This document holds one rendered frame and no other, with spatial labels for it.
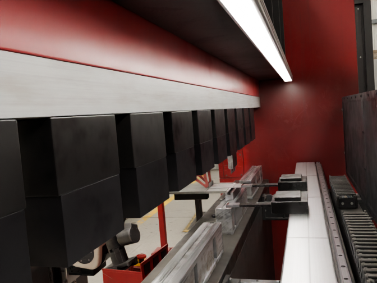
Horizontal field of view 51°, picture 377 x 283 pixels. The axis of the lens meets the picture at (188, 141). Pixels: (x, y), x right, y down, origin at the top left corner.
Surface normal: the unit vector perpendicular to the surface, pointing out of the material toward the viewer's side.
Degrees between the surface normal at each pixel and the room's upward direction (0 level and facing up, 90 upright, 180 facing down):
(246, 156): 90
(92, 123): 90
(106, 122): 90
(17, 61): 90
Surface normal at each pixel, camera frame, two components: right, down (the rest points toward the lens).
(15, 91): 0.96, -0.06
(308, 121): -0.28, 0.09
